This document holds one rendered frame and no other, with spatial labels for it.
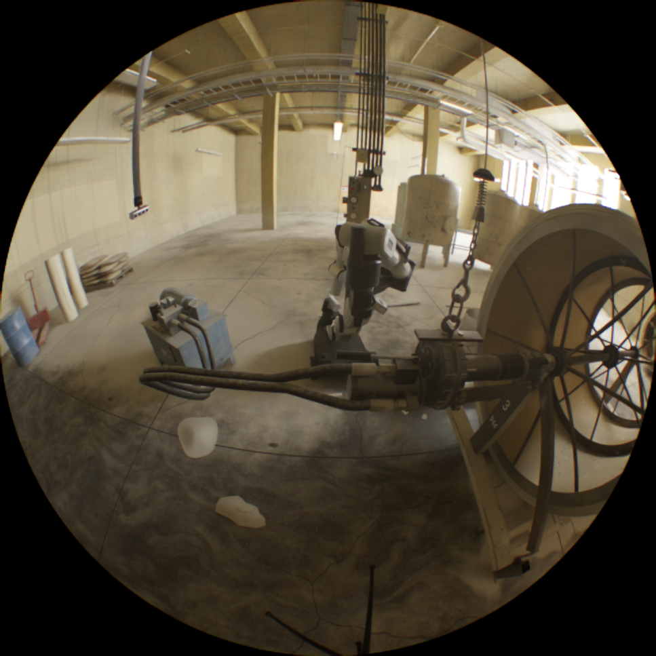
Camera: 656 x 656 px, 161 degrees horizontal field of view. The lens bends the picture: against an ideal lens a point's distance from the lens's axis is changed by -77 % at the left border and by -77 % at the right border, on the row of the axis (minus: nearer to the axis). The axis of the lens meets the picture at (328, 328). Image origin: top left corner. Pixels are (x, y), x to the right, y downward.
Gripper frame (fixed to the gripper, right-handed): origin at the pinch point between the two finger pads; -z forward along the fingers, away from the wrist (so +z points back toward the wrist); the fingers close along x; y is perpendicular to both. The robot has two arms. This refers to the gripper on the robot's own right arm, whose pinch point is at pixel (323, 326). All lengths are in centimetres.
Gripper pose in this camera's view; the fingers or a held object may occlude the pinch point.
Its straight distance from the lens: 177.4
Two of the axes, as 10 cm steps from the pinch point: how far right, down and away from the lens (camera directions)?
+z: 2.4, -7.2, -6.5
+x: -8.1, 2.1, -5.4
